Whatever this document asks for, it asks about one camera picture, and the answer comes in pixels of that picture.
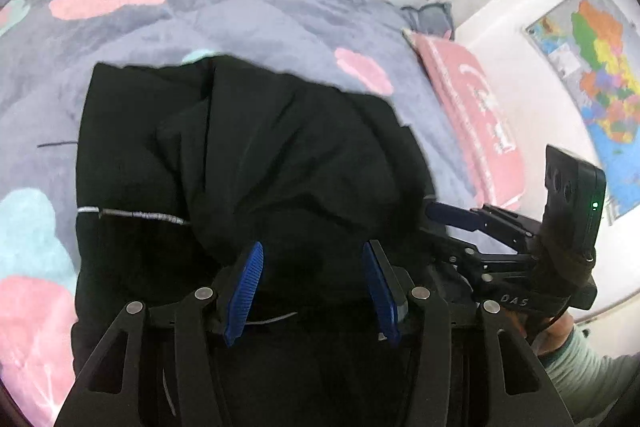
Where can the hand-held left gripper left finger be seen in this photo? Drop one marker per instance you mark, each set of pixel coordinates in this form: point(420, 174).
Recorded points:
point(245, 292)

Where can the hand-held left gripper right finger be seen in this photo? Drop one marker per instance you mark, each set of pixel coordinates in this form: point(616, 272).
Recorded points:
point(380, 292)

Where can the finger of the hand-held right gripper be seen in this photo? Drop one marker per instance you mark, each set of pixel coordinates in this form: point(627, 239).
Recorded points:
point(450, 214)
point(470, 254)

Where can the black hooded jacket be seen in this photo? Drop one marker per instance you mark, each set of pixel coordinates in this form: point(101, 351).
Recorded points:
point(275, 147)

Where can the person's right forearm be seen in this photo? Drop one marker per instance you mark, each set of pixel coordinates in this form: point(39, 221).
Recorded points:
point(590, 377)

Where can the person's right hand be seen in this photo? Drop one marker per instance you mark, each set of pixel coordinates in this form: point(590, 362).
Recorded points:
point(555, 334)

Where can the pink printed pillow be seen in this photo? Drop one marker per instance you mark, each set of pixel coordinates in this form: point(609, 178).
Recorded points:
point(475, 107)

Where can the grey pillow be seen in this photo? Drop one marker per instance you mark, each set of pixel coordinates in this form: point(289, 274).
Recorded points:
point(432, 19)

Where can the grey pink floral blanket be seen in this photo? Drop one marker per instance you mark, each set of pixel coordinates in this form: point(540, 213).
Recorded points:
point(225, 7)

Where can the colourful wall map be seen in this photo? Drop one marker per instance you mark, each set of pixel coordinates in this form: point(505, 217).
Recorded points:
point(600, 72)

